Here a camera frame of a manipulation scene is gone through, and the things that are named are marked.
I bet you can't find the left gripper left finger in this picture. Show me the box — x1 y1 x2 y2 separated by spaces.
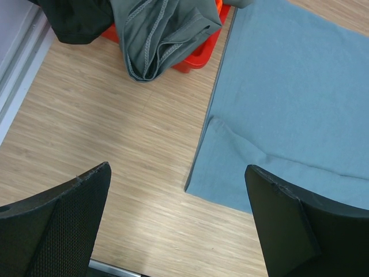
1 162 111 276

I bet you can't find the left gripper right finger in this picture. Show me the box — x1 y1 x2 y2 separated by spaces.
244 164 368 276

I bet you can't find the blue-grey t-shirt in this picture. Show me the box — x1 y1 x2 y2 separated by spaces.
185 1 368 212

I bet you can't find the red plastic bin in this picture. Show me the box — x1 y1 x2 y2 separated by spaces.
100 0 232 74

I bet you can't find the black t-shirt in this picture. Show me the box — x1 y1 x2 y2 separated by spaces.
30 0 114 44

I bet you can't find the dark grey t-shirt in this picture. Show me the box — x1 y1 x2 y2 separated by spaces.
109 0 254 84

